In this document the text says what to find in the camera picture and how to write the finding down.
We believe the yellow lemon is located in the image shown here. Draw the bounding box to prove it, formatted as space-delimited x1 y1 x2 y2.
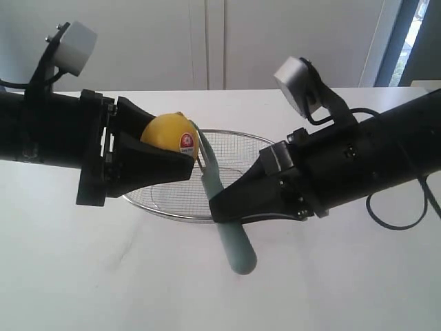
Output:
140 112 199 160

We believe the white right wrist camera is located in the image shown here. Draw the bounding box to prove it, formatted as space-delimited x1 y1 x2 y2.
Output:
274 57 322 118

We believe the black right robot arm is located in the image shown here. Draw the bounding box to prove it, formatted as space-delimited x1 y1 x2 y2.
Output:
209 91 440 223

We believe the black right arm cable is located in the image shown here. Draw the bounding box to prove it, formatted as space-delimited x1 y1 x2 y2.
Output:
308 103 441 230

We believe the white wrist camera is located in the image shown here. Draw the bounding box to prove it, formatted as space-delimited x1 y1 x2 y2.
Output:
49 21 98 77
274 57 322 118

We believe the steel wire mesh basket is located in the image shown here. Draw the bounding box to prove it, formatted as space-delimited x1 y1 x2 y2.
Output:
120 128 276 224

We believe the teal handled peeler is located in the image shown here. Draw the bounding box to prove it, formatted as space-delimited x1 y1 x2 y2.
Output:
191 121 258 275

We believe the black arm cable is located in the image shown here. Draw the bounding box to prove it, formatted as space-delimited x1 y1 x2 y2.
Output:
308 103 441 230
0 67 66 91

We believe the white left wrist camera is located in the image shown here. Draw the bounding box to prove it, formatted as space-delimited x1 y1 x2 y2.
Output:
49 21 98 77

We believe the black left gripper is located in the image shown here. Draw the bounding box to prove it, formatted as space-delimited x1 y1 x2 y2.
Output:
76 90 194 207

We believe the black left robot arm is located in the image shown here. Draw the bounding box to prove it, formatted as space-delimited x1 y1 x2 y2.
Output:
1 90 194 207

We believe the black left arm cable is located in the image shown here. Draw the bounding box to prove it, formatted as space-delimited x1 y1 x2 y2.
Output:
0 67 66 91

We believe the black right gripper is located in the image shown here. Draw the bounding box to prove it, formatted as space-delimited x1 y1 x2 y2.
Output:
209 128 329 223

